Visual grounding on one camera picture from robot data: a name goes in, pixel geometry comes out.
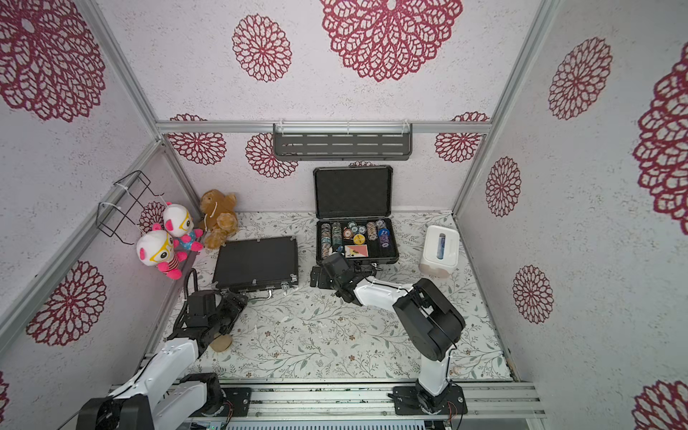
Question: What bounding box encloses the black poker case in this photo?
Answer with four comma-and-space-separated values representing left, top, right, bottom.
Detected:
212, 236, 299, 293

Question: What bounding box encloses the grey poker case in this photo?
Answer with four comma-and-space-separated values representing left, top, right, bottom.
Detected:
313, 166, 400, 265

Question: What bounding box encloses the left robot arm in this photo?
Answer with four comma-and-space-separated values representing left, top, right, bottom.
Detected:
76, 290, 248, 429

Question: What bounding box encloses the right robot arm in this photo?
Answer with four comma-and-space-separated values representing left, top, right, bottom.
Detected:
310, 254, 468, 417

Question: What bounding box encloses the lower pink white plush doll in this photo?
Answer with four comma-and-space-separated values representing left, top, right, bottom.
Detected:
135, 229, 188, 281

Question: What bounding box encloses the pink white plush doll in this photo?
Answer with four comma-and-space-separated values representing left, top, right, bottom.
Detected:
162, 202, 204, 252
135, 229, 188, 281

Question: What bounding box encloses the brown teddy bear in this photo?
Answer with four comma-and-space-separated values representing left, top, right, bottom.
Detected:
200, 189, 239, 250

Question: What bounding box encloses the upper pink white plush doll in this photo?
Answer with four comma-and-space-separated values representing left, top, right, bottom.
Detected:
162, 202, 204, 252

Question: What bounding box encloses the white tissue box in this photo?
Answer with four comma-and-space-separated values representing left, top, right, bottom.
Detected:
419, 225, 460, 279

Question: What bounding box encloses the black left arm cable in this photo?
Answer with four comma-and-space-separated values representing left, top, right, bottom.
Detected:
182, 267, 200, 324

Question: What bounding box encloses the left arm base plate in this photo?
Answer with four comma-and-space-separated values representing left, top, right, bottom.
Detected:
214, 387, 253, 417

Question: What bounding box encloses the grey metal wall shelf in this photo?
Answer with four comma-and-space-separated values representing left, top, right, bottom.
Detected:
272, 123, 413, 161

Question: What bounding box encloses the black wire wall basket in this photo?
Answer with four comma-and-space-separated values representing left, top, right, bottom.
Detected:
95, 169, 164, 247

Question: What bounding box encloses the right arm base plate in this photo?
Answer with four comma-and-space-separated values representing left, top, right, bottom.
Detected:
387, 383, 469, 416

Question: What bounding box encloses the aluminium mounting rail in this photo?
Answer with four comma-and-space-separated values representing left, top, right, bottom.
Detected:
95, 381, 548, 423

